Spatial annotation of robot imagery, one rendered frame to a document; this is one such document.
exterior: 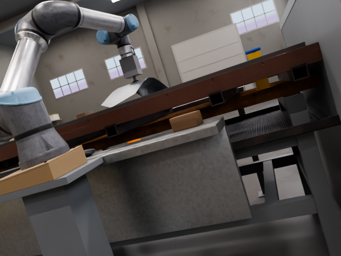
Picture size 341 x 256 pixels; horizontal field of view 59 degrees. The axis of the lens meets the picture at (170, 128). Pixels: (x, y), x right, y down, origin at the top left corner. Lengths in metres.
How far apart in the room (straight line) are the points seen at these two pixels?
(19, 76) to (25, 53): 0.10
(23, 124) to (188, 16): 11.34
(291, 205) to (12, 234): 1.25
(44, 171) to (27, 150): 0.11
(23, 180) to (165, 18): 11.52
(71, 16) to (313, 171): 1.06
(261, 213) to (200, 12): 11.11
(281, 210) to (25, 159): 0.92
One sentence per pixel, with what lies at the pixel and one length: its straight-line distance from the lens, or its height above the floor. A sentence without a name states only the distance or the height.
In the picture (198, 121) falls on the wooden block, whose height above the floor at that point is 0.69.
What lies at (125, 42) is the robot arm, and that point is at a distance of 1.64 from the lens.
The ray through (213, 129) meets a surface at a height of 0.67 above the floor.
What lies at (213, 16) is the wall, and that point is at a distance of 12.03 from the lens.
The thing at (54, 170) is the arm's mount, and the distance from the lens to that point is 0.88.
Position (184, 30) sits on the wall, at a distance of 12.02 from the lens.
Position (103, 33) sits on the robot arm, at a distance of 1.55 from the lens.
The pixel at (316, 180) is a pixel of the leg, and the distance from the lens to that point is 1.23.
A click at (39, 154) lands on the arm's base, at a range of 0.94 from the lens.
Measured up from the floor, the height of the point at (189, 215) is 0.35.
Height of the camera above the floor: 0.78
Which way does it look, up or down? 4 degrees down
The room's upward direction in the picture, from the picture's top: 18 degrees counter-clockwise
